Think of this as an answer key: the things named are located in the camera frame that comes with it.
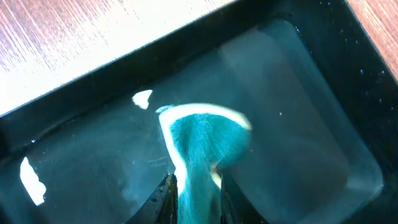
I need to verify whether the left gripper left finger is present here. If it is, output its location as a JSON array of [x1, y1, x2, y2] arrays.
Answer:
[[125, 174, 178, 224]]

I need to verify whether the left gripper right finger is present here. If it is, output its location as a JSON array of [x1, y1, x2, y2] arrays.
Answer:
[[221, 172, 269, 224]]

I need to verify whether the green yellow sponge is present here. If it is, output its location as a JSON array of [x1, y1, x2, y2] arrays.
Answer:
[[159, 103, 252, 224]]

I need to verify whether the black water tray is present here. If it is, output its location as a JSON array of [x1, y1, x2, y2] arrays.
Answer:
[[1, 1, 397, 223]]

